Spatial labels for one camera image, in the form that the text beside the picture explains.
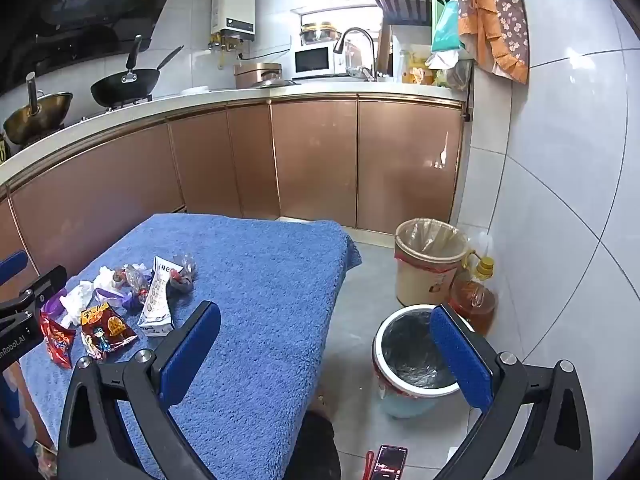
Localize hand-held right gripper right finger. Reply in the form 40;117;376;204
429;303;593;480

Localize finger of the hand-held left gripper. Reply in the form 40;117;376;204
0;250;29;287
0;266;68;320

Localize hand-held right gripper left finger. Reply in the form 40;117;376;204
56;301;222;480

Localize purple round lid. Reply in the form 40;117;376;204
41;287;67;317

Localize red snack packet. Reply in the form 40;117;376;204
40;312;77;370

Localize white-rimmed bin with black bag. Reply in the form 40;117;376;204
372;304;463;418

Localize white milk carton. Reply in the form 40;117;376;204
137;256;183;337

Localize purple wrapper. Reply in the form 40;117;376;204
95;287;143;312

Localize clear candy wrapper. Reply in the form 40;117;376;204
170;254;197;293
112;262;153;306

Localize cartoon print snack packet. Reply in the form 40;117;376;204
80;302;138;361

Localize cooking oil bottle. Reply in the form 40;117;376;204
447;256;497;336

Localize beige bin with clear bag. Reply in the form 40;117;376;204
394;218;471;308

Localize blue towel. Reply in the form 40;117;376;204
17;212;363;480

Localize metal pan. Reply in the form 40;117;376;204
2;72;73;146

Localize person's dark trouser leg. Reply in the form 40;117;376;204
287;395;343;480

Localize gas stove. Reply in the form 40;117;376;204
80;99;153;122

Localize black wok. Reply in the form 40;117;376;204
90;35;185;108

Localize brown kitchen cabinet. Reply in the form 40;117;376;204
0;85;468;281

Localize black range hood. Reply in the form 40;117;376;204
0;0;187;92

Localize copper cooking pot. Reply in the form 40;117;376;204
234;61;282;88

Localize white plastic bag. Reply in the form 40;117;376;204
425;50;463;71

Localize white microwave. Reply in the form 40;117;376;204
292;44;346;80

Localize wooden cutting board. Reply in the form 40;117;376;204
376;25;396;77

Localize green plastic bag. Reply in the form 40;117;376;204
431;0;460;53

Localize white water heater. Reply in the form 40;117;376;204
210;0;258;43

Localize orange floral apron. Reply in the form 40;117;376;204
457;0;530;85

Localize chrome faucet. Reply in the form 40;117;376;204
333;27;377;81

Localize metal pot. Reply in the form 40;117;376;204
300;21;342;46

